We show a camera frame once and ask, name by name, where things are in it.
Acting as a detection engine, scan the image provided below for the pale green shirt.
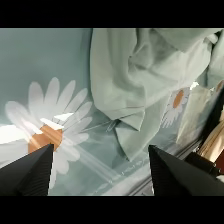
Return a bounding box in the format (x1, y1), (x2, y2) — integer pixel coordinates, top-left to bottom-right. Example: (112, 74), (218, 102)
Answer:
(89, 28), (224, 162)

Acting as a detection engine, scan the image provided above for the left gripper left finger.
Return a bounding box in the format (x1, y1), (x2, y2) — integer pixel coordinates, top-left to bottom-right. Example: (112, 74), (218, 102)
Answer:
(0, 143), (55, 197)

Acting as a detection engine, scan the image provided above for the cream garment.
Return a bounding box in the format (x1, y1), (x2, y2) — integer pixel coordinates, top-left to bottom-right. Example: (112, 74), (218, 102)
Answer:
(175, 81), (224, 164)

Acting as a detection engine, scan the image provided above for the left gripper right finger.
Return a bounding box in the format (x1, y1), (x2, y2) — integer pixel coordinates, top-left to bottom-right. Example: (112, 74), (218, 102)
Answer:
(147, 144), (224, 197)

